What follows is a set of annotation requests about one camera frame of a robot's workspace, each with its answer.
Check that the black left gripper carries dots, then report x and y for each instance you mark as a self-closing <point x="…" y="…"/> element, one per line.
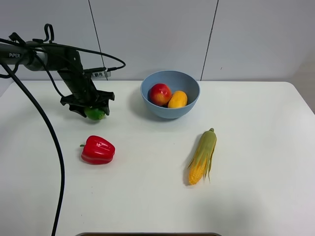
<point x="84" y="92"/>

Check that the green lime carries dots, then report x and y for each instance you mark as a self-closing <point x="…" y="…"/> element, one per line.
<point x="94" y="114"/>

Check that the red peach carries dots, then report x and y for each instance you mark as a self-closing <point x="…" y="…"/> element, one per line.
<point x="160" y="94"/>

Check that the yellow mango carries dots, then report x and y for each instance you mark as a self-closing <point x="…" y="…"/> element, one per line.
<point x="179" y="99"/>

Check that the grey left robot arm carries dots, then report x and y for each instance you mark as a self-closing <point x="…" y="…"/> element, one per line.
<point x="33" y="57"/>

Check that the blue plastic bowl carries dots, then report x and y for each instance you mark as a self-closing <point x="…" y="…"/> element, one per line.
<point x="176" y="81"/>

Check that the red bell pepper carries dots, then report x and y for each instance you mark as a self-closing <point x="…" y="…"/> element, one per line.
<point x="97" y="151"/>

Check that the corn cob with husk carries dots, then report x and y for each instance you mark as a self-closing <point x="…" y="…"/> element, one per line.
<point x="201" y="163"/>

